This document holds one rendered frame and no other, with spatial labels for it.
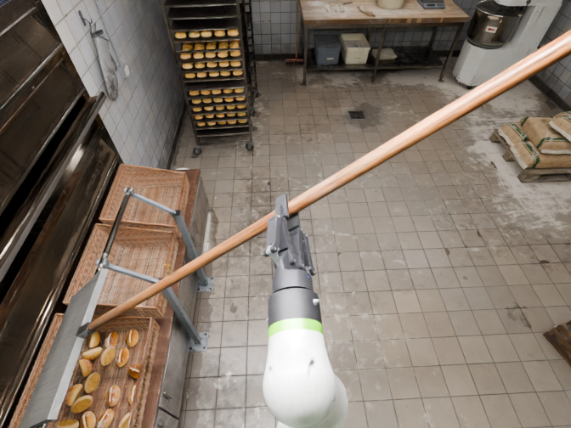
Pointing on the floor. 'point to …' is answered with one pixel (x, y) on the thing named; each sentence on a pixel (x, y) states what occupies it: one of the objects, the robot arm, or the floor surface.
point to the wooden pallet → (532, 168)
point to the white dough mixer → (502, 36)
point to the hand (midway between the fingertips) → (287, 211)
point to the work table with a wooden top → (391, 17)
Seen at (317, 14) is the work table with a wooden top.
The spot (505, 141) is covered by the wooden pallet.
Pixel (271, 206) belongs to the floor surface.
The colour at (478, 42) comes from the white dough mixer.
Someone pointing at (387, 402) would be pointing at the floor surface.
